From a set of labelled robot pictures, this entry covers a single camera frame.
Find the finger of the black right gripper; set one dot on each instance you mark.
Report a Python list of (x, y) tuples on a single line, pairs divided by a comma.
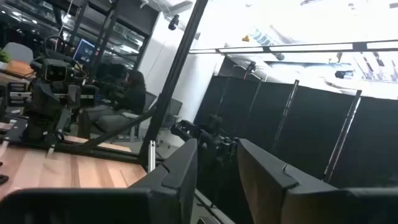
[(65, 119), (53, 124)]

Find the blue computer monitor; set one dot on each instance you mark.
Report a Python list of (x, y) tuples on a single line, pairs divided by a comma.
[(84, 51)]

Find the black partition panel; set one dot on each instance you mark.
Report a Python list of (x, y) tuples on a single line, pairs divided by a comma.
[(267, 115), (314, 130), (373, 140), (230, 102)]

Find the green plant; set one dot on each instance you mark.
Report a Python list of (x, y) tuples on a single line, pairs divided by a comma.
[(3, 56)]

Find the silver aluminium post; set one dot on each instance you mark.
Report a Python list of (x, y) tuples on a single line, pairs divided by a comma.
[(151, 155)]

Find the grey office chair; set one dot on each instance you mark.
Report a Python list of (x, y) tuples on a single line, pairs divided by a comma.
[(150, 102)]

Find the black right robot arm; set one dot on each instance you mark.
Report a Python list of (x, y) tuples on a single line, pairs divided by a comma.
[(34, 132)]

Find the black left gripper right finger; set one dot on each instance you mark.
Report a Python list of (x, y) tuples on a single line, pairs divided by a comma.
[(311, 205)]

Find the black frame post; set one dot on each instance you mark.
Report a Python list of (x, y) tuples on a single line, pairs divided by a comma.
[(174, 74), (104, 40)]

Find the person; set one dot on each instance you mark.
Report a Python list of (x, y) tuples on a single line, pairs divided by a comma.
[(132, 96)]

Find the small yellow object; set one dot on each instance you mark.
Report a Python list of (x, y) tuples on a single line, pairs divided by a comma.
[(246, 38)]

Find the black table frame rail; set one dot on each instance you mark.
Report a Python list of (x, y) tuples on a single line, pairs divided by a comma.
[(102, 152)]

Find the wooden desk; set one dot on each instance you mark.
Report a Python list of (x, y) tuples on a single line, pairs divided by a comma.
[(20, 67)]

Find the silver partition pole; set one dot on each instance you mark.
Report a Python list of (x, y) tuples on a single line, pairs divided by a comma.
[(286, 112), (342, 137)]

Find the black idle robot arm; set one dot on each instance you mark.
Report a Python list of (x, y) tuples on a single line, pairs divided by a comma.
[(214, 146)]

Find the black frame brace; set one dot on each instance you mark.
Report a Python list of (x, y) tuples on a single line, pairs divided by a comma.
[(124, 127)]

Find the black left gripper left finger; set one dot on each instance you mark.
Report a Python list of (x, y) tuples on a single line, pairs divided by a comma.
[(93, 207)]

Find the black ceiling camera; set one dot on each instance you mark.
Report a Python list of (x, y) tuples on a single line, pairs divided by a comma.
[(173, 22)]

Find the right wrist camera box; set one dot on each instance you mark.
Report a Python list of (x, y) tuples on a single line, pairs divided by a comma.
[(56, 72)]

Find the overhead light bar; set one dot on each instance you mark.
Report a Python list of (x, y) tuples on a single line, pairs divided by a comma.
[(292, 47)]

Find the black camera stand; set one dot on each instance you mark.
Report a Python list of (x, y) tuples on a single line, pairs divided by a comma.
[(250, 68)]

